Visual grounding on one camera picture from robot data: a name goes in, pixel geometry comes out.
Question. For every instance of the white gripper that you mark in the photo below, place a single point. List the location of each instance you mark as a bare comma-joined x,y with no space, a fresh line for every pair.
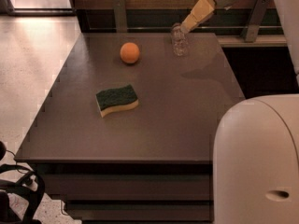
202,9

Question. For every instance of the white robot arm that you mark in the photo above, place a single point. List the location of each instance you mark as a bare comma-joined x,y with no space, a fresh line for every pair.
256,162

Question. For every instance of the orange ball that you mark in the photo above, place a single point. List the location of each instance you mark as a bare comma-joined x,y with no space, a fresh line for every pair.
130,52

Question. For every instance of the green and yellow sponge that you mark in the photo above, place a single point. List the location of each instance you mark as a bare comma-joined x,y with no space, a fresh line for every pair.
116,100

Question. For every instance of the brown drawer cabinet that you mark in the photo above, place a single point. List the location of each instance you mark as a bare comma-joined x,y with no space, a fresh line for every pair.
150,164

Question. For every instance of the right metal bracket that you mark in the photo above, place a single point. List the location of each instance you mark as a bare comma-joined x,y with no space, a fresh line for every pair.
251,30

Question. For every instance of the metal bracket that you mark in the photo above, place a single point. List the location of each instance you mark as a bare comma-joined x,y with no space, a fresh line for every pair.
251,30
120,16

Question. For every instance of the left metal bracket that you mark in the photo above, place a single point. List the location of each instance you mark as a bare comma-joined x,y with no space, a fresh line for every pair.
120,16

